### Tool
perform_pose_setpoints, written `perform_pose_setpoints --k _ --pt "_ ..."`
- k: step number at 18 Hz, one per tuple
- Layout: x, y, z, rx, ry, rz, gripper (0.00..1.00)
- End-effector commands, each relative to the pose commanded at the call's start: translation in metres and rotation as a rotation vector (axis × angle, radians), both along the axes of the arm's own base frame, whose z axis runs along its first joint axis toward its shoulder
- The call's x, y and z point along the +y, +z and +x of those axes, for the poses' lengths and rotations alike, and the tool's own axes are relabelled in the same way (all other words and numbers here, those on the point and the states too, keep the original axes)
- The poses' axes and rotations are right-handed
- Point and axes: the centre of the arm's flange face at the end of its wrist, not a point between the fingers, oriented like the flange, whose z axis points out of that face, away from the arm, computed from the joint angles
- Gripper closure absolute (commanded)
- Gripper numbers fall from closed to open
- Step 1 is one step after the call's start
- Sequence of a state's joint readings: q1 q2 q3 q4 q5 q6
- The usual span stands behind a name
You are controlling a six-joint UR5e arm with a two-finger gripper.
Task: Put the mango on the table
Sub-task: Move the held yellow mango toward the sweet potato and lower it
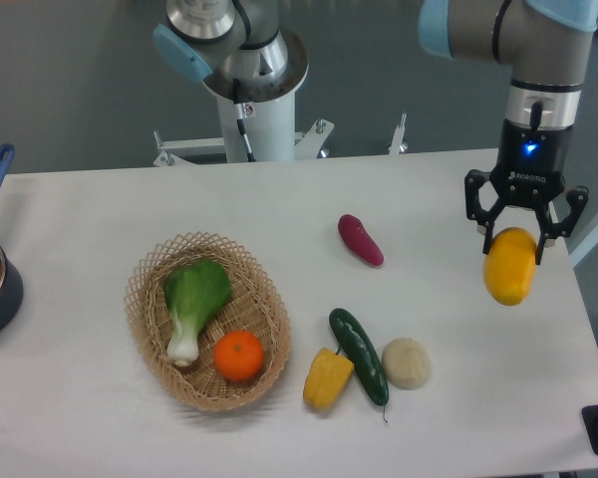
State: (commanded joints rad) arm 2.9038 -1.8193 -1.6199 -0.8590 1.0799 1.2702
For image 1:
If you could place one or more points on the orange tangerine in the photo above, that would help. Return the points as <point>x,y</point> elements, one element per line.
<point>238,356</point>

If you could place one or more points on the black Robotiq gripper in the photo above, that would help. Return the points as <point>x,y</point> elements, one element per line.
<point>528,159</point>

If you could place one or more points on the woven wicker basket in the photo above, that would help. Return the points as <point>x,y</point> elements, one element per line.
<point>255,306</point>

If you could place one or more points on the dark green cucumber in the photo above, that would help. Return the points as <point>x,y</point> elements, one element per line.
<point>355,343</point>

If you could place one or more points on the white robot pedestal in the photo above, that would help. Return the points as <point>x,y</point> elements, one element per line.
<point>264,124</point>

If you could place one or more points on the green bok choy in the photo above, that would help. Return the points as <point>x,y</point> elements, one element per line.
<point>193,295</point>

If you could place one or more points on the beige round bun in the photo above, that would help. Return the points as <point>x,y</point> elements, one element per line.
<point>407,363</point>

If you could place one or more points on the yellow bell pepper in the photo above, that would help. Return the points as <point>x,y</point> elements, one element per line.
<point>328,375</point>

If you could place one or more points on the purple sweet potato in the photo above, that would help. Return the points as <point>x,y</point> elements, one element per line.
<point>358,241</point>

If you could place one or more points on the yellow orange mango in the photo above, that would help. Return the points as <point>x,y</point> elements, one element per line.
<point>509,266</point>

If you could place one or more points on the white metal base frame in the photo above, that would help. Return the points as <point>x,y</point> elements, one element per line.
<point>308,144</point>

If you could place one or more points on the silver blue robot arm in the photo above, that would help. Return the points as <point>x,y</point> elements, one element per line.
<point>545,44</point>

